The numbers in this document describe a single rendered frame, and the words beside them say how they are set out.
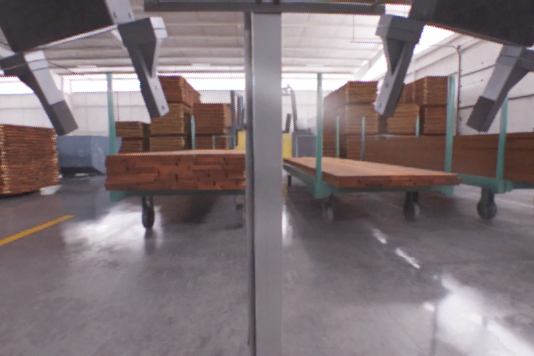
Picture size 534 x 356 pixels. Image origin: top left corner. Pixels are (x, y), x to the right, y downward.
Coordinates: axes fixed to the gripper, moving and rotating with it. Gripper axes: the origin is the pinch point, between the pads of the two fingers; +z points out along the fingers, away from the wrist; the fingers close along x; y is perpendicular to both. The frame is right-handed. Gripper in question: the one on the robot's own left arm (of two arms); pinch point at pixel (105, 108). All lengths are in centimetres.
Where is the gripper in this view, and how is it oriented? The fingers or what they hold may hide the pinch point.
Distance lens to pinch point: 40.3
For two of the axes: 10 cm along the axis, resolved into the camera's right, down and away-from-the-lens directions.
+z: 1.8, 8.6, 4.7
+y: 0.7, -4.9, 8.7
